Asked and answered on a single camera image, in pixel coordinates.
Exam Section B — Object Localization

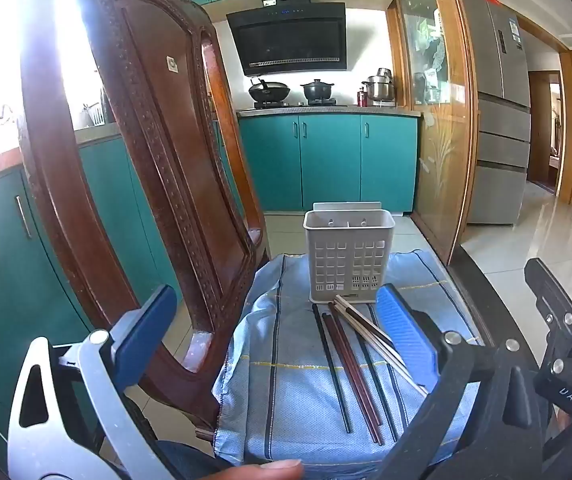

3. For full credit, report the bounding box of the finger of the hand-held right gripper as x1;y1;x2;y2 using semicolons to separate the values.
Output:
524;258;572;343

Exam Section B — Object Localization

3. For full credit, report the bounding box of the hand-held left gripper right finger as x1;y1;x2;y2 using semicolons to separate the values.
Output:
373;283;553;480

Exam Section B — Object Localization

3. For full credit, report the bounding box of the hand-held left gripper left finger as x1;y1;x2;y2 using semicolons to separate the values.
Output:
7;284;179;480

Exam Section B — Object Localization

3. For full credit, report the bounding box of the light wooden chopstick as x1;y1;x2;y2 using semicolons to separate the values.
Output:
333;301;429;398
337;295;407;365

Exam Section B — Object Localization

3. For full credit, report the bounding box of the black chopstick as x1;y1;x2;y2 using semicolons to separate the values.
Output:
312;303;353;434
352;331;399;443

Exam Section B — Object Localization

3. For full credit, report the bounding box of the grey plastic utensil holder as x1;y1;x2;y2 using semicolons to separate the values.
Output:
303;202;397;306

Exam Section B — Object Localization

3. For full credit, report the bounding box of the person's left hand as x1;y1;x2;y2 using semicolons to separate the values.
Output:
225;458;303;480

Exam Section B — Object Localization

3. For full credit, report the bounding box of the blue striped cloth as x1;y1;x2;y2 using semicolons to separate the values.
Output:
213;249;484;466

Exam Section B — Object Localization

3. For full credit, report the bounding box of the person's leg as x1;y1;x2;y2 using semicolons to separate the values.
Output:
156;439;229;480

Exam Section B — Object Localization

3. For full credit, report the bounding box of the silver refrigerator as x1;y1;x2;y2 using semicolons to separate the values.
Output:
458;0;532;226

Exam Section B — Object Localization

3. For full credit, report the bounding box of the carved wooden chair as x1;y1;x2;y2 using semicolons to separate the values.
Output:
18;0;271;441

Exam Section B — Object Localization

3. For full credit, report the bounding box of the wooden framed glass door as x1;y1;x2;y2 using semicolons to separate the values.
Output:
386;0;482;266

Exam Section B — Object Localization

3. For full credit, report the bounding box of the grey countertop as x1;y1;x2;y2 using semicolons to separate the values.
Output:
238;105;423;118

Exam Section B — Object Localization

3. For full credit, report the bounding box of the dish rack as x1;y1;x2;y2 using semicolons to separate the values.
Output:
83;102;107;128

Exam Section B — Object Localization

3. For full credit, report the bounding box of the stainless steel pot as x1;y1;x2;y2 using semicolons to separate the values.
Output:
361;67;397;103

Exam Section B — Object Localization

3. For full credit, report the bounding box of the gas stove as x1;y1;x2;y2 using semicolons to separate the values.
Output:
253;100;349;109

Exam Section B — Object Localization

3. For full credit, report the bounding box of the black lidded pot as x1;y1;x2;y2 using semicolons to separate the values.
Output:
300;78;337;102

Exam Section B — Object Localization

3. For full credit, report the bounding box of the black wok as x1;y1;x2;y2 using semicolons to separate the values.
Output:
247;77;291;103

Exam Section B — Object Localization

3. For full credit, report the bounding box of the black range hood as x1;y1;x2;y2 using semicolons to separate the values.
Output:
226;0;347;77

